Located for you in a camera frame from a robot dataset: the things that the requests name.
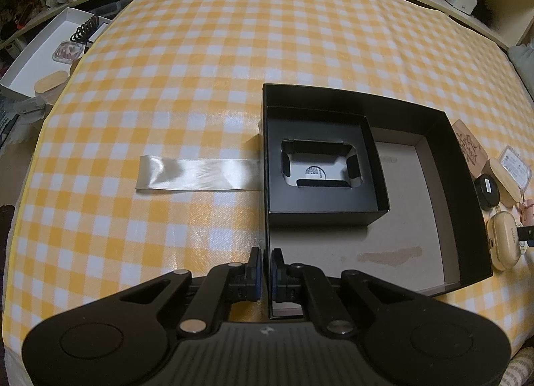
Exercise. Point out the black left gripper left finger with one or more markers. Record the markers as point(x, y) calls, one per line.
point(247, 282)

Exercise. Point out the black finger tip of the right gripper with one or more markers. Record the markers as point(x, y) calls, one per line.
point(526, 234)

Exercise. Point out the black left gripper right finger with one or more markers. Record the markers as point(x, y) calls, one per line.
point(285, 280)

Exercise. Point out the gold earbud charging case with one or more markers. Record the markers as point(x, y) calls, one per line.
point(503, 240)

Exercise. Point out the clear packet with label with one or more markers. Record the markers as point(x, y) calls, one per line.
point(516, 167)

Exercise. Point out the carved wooden coaster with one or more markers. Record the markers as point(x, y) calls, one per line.
point(472, 149)

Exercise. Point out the large black cardboard box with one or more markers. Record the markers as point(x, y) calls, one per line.
point(432, 240)

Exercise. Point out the light wooden oval block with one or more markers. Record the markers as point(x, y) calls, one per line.
point(509, 190)

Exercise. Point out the small black round case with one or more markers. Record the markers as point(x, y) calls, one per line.
point(487, 192)

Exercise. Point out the small black insert box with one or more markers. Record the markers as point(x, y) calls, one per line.
point(320, 168)

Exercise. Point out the clear adhesive tape strip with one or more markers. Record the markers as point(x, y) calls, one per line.
point(201, 175)

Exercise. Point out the yellow white checkered tablecloth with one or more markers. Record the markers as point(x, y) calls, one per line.
point(183, 79)

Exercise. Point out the wooden oval lid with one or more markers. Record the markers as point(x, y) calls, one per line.
point(51, 82)

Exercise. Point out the clear pink patterned case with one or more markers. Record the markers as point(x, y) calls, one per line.
point(68, 51)

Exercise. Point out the white tray box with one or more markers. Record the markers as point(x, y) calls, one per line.
point(35, 61)

